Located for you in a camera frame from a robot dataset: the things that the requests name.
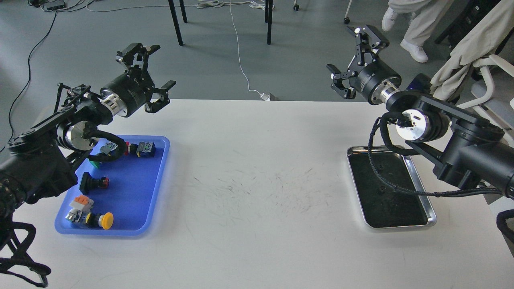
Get black floor cable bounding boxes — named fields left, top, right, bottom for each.
left=0, top=0, right=97, bottom=153

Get red push button switch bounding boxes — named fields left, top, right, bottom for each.
left=124, top=141, right=156, bottom=158

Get white power cable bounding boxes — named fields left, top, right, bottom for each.
left=195, top=0, right=278, bottom=101

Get silver metal tray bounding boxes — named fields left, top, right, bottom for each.
left=347, top=146, right=437, bottom=230

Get person legs white shoes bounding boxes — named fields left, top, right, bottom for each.
left=381, top=0, right=454, bottom=63

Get black table leg right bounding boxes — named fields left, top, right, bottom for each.
left=265, top=0, right=273, bottom=45

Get blue plastic tray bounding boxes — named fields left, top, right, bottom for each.
left=54, top=135, right=169, bottom=236

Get orange white contact block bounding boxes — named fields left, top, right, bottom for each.
left=70, top=195, right=95, bottom=212

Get yellow push button switch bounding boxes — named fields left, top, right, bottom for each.
left=65, top=211, right=114, bottom=230

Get beige cloth on chair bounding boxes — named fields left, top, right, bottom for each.
left=430, top=0, right=514, bottom=101

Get black table leg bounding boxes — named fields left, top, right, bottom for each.
left=265, top=0, right=273, bottom=45
left=168, top=0, right=188, bottom=46

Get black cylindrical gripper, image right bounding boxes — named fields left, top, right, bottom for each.
left=326, top=24, right=402, bottom=106

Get black push button switch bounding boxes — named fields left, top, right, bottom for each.
left=79, top=172, right=110, bottom=195

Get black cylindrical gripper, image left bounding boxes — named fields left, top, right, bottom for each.
left=100, top=43, right=177, bottom=117

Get black table leg left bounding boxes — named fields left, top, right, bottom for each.
left=168, top=0, right=188, bottom=46

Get green push button switch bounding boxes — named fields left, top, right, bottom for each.
left=88, top=142, right=118, bottom=169

